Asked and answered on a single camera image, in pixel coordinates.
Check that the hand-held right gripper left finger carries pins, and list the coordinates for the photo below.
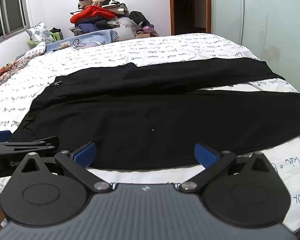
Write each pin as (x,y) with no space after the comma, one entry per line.
(86,153)

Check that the floral striped blanket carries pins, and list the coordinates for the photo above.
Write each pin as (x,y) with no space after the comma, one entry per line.
(2,76)

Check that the green plastic stool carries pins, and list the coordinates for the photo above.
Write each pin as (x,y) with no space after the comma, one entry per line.
(56,37)

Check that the floral pillow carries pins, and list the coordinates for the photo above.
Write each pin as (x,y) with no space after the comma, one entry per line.
(40,33)

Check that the white wardrobe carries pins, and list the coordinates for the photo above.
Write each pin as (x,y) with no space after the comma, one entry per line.
(272,25)

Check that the pile of clothes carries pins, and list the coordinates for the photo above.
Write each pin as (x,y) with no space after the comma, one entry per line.
(97,12)

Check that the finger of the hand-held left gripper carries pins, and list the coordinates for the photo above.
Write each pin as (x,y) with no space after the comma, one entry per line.
(27,147)
(1,135)

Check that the grey plastic bag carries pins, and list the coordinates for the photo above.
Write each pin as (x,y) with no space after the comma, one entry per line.
(126,28)

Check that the wooden door frame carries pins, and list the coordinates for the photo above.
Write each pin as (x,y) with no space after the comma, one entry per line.
(171,7)

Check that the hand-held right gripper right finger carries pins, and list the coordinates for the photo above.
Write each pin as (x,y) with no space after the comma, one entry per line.
(205,155)

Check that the sliding window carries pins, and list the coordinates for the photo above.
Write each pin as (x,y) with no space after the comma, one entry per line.
(12,12)

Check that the black pants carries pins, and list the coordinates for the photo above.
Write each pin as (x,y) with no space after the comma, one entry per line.
(150,110)

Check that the white script-print bed sheet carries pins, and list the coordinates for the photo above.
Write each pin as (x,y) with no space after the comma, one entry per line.
(165,47)

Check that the light blue blanket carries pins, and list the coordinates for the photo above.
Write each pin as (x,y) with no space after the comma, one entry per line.
(97,37)

